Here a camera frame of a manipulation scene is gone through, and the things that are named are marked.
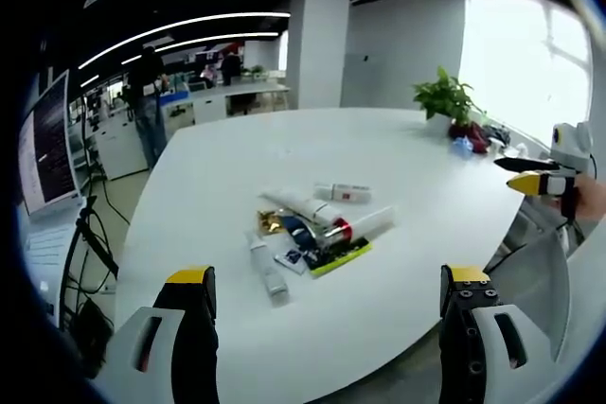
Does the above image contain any grey chair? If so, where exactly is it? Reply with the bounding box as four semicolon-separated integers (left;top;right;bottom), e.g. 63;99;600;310
485;207;575;362

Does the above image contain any dark blue skincare tube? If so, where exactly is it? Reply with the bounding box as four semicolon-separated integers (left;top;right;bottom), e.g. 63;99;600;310
276;213;329;254

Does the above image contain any white office desk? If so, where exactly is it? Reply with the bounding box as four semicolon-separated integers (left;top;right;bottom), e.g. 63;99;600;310
188;81;291;125

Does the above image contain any white keyboard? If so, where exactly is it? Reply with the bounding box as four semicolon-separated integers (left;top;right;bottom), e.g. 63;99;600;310
21;204;90;285

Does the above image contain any plain white skincare tube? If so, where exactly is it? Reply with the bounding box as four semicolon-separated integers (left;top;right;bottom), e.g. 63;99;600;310
349;205;397;239

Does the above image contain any white skincare tube grey cap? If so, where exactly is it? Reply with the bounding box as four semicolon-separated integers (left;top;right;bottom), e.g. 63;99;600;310
242;229;291;309

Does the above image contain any black cable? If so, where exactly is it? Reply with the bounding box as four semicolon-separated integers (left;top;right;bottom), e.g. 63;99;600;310
60;105;132;329

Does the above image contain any green potted plant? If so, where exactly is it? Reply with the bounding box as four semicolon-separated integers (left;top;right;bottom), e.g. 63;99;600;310
412;66;488;136

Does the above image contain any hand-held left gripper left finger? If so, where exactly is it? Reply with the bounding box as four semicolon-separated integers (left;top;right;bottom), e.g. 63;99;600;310
92;265;220;404

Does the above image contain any person's right hand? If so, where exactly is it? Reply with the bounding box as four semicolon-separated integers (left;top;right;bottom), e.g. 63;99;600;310
574;175;606;221

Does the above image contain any small blue skincare sachet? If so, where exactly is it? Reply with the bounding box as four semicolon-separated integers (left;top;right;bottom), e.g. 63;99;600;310
274;247;310;276

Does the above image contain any white office cabinet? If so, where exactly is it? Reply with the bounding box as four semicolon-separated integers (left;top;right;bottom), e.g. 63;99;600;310
93;114;151;182

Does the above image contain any long white skincare tube red cap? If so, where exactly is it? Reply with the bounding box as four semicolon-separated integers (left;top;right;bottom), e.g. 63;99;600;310
258;189;355;240

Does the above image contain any gold skincare packet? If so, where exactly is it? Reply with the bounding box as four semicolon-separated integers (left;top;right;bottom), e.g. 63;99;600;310
256;208;286;236

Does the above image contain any white skincare bottle red label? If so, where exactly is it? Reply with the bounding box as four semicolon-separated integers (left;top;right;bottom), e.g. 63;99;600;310
312;182;372;206

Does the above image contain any long ceiling light strip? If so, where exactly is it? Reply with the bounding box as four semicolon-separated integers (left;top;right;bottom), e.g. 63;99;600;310
78;10;292;71
120;31;280;66

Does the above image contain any blue crumpled item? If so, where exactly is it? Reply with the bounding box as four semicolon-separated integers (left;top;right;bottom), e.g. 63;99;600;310
451;135;475;158

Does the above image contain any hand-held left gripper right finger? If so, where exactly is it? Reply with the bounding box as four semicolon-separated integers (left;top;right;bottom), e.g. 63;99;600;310
437;263;561;404

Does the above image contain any computer monitor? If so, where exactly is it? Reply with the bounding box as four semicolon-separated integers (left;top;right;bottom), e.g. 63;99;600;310
17;69;85;217

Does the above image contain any dark red cloth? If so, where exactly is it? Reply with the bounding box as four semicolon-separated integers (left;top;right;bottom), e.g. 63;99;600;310
447;121;490;155

